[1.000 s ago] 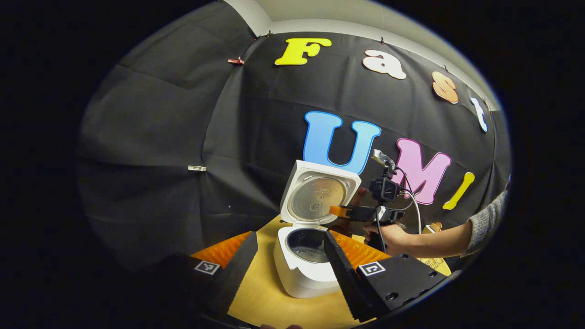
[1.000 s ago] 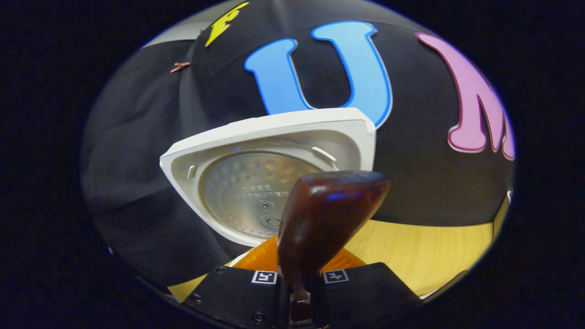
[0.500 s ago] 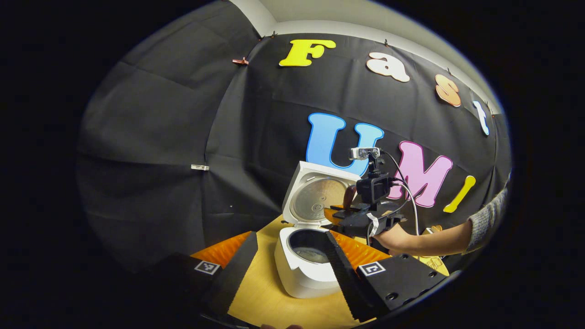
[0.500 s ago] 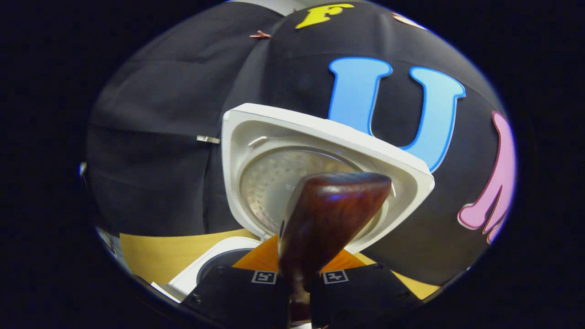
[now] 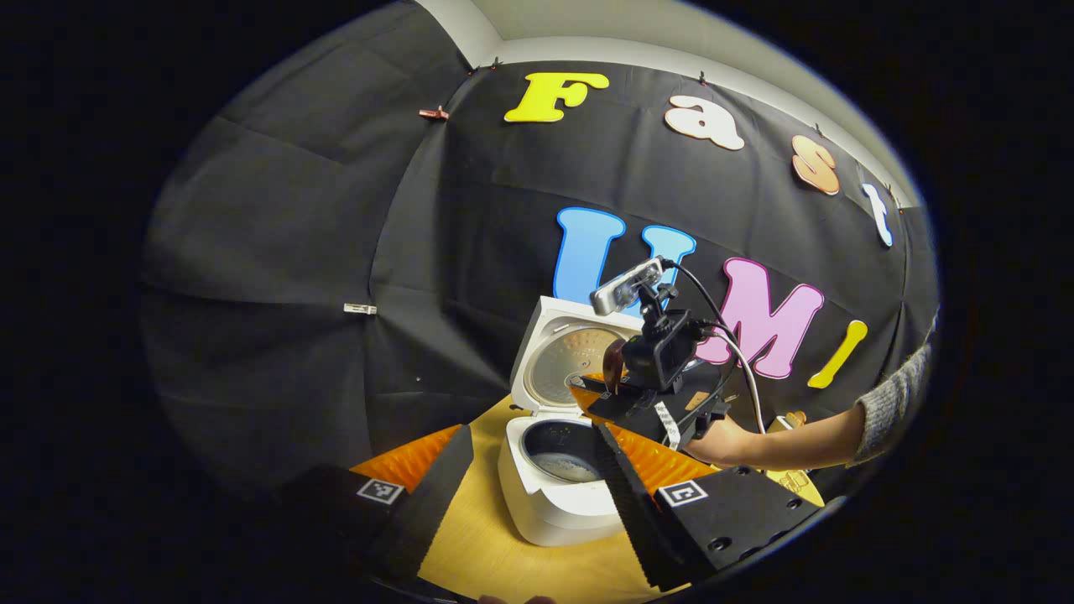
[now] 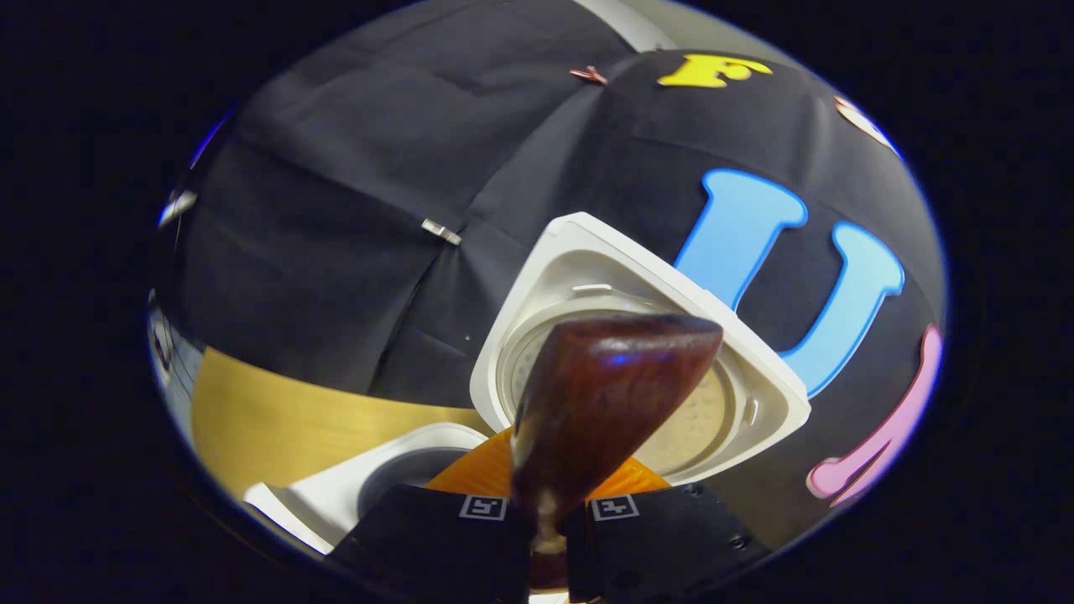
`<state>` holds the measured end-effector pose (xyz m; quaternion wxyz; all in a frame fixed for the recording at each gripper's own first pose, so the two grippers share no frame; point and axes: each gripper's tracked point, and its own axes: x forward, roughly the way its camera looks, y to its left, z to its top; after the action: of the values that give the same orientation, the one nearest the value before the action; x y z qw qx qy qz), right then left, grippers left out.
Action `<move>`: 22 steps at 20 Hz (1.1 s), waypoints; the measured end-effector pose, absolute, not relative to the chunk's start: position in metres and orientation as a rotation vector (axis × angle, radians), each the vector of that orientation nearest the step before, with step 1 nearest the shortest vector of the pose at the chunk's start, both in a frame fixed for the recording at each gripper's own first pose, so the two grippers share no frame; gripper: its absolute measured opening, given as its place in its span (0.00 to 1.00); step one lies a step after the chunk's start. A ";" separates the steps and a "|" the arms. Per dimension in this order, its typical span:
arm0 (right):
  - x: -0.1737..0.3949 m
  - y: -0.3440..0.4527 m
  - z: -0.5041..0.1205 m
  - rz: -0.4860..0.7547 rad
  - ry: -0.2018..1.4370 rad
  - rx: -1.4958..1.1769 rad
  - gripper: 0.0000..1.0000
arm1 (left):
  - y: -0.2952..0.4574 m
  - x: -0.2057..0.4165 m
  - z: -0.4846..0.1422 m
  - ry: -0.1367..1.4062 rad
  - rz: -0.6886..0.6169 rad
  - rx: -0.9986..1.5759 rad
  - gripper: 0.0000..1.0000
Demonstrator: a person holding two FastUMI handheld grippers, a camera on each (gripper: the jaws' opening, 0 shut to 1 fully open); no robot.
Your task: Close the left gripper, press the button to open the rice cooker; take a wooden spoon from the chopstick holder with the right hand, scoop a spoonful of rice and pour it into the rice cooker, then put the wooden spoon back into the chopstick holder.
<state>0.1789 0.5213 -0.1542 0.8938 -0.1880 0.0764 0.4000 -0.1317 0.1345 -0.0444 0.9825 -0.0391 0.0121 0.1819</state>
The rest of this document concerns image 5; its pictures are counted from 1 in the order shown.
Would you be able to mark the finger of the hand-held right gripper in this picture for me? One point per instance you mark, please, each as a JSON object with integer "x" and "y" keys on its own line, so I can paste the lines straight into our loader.
{"x": 591, "y": 393}

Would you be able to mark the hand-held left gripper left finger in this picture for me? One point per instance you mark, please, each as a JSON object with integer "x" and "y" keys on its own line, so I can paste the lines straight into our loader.
{"x": 428, "y": 503}

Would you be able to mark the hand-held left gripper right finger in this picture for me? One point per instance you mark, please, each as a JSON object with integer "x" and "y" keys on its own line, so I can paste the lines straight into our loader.
{"x": 638, "y": 512}

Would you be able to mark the white rice cooker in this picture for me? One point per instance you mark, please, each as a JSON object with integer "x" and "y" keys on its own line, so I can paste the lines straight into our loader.
{"x": 554, "y": 503}

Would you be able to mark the white toaster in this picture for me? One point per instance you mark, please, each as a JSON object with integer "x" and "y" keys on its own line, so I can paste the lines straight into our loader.
{"x": 784, "y": 422}

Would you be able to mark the white clip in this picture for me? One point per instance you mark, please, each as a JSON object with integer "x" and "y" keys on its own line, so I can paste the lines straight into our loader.
{"x": 360, "y": 309}

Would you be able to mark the black backdrop cloth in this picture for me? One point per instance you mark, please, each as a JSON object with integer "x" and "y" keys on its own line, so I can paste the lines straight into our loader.
{"x": 336, "y": 252}

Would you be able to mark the copper clip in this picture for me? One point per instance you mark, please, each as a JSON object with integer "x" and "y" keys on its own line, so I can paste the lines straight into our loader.
{"x": 434, "y": 112}

